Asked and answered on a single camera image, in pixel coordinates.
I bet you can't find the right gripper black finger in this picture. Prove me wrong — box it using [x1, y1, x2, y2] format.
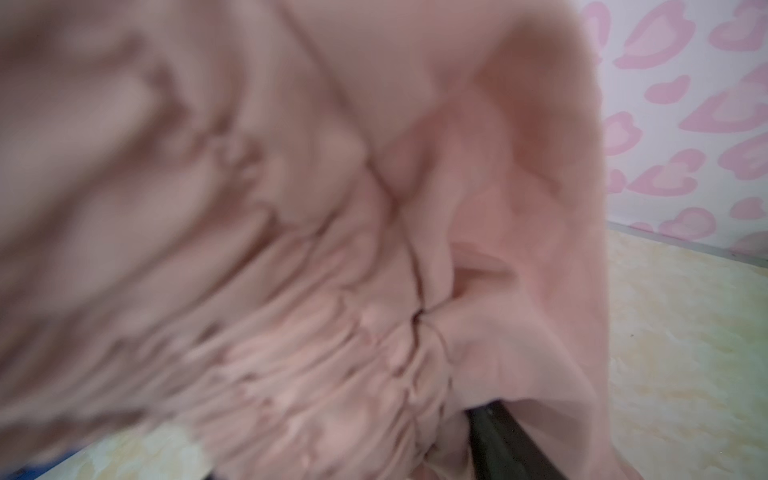
[466, 401, 566, 480]

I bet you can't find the pink garment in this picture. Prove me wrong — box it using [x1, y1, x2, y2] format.
[1, 1, 637, 479]

